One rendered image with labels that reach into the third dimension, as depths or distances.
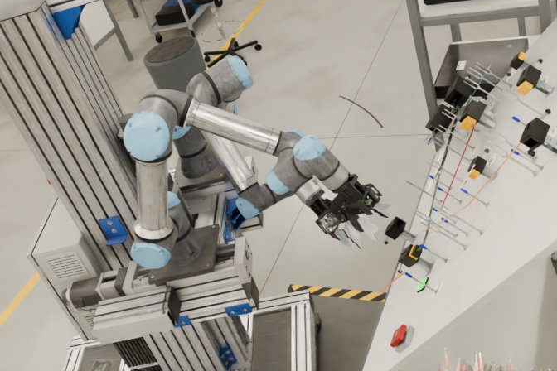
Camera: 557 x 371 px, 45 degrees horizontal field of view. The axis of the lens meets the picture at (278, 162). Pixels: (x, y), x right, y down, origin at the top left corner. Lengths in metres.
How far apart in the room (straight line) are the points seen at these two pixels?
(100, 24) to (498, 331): 5.52
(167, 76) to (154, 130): 3.52
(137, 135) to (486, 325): 1.22
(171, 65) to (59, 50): 3.14
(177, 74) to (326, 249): 2.06
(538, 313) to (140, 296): 1.27
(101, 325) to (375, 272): 1.73
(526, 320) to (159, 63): 3.68
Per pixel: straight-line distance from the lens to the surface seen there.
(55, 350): 4.13
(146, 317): 2.28
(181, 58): 5.22
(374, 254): 3.74
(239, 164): 2.13
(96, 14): 7.00
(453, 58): 2.98
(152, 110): 1.80
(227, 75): 2.17
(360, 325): 3.41
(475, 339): 2.23
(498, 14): 2.55
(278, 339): 3.20
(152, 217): 1.98
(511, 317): 2.28
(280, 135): 1.92
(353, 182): 1.81
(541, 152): 1.79
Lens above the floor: 2.52
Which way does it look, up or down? 33 degrees down
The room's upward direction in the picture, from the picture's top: 20 degrees counter-clockwise
